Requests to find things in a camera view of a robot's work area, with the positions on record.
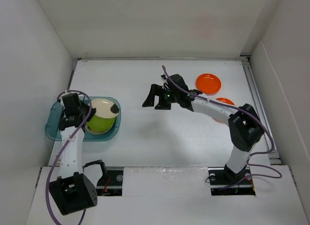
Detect orange plate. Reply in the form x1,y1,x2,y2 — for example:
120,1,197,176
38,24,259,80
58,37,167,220
196,73,221,95
213,97,235,124

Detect beige plate with flowers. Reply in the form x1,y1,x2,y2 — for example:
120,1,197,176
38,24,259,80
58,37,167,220
85,125,112,135

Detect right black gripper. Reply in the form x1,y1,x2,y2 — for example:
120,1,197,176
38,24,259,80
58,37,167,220
142,83,180,110

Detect green plate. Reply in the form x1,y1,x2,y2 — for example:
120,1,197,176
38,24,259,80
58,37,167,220
87,115,116,132

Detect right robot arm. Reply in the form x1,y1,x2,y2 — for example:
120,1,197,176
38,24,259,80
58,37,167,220
143,74,264,183

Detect orange plate lower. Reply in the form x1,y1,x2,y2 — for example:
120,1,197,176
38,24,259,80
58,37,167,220
213,97,235,124

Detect beige plate with black patch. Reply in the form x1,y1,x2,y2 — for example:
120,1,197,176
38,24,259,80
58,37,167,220
91,98,120,119

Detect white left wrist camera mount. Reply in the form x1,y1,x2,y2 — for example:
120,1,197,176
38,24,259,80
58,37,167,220
57,90,69,104

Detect teal plastic bin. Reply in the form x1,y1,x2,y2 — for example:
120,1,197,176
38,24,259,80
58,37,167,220
45,96,122,142

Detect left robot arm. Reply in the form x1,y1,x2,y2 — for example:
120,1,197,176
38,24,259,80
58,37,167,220
47,91,98,215

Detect orange plate upper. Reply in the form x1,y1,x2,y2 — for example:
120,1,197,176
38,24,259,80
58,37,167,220
196,73,221,95

